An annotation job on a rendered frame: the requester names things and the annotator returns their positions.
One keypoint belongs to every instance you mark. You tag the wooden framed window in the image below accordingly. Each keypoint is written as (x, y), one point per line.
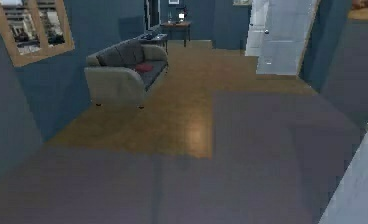
(33, 28)

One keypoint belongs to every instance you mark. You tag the small framed wall picture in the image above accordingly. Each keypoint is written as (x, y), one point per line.
(173, 1)

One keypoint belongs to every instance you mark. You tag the dark side table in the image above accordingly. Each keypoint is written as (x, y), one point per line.
(154, 37)

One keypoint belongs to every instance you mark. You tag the grey sofa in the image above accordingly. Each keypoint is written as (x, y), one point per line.
(118, 80)

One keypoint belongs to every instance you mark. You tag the white room door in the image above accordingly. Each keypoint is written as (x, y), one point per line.
(285, 36)
(353, 186)
(257, 28)

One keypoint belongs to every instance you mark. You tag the framed orange picture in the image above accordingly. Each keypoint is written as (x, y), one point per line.
(362, 9)

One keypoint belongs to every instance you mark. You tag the red cushion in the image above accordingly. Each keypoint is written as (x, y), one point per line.
(144, 68)

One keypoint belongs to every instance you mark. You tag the brown wooden desk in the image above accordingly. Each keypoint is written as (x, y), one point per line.
(177, 26)

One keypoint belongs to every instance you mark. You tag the small white lamp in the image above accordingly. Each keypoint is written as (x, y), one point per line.
(181, 16)

